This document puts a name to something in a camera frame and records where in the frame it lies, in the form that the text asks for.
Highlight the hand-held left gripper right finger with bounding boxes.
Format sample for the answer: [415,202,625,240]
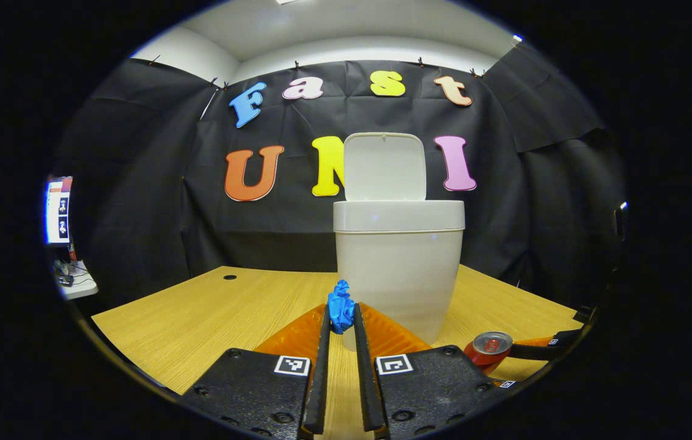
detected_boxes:
[352,302,521,440]

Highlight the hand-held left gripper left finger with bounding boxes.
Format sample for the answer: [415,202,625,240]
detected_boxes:
[178,304,333,440]

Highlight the red pop can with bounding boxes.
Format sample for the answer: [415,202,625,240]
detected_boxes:
[464,331,513,375]

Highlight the blue paper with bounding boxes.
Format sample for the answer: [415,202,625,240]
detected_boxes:
[326,279,356,335]

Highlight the white desktop garbage bin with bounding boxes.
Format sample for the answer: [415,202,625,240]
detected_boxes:
[333,132,466,352]

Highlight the wooden desktop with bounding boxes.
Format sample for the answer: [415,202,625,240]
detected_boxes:
[90,264,585,440]

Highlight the black backdrop cloth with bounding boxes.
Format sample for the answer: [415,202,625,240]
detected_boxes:
[46,40,628,306]

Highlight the white side table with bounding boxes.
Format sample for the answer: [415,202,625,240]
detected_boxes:
[56,260,100,300]

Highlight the computer monitor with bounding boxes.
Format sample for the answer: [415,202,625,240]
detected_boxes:
[45,176,73,246]

